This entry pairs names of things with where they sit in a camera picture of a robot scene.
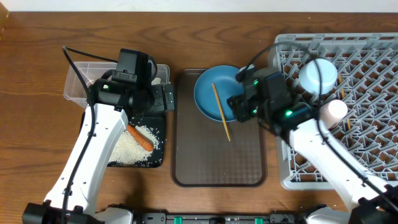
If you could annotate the dark blue plate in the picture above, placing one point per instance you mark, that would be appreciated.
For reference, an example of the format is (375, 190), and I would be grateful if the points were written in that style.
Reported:
(223, 76)

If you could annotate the orange carrot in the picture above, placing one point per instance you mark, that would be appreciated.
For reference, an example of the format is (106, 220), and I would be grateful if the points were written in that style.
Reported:
(140, 139)

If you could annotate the light blue rice bowl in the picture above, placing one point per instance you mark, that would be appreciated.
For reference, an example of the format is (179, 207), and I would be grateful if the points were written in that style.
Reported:
(316, 73)

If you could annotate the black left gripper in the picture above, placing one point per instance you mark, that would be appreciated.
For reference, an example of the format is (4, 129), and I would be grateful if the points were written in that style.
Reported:
(161, 101)

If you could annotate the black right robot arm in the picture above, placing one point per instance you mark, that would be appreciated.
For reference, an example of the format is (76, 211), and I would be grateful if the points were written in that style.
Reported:
(368, 198)

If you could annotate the clear plastic bin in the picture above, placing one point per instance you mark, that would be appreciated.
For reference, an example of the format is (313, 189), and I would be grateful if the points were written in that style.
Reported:
(91, 71)

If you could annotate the brown serving tray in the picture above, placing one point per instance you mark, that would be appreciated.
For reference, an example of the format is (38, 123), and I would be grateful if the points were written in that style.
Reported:
(208, 154)

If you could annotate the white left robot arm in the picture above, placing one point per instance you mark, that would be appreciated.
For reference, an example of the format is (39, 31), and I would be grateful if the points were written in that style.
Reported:
(113, 101)

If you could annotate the pink cup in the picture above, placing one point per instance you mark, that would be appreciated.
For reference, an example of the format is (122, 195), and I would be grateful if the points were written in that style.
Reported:
(333, 112)

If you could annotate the spilled white rice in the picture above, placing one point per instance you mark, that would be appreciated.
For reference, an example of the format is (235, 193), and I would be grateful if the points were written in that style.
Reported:
(130, 149)

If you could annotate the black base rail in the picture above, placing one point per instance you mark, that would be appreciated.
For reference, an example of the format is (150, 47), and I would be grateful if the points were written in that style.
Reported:
(217, 218)

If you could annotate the grey dishwasher rack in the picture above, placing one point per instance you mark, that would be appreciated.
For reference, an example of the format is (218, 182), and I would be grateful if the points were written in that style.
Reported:
(367, 63)

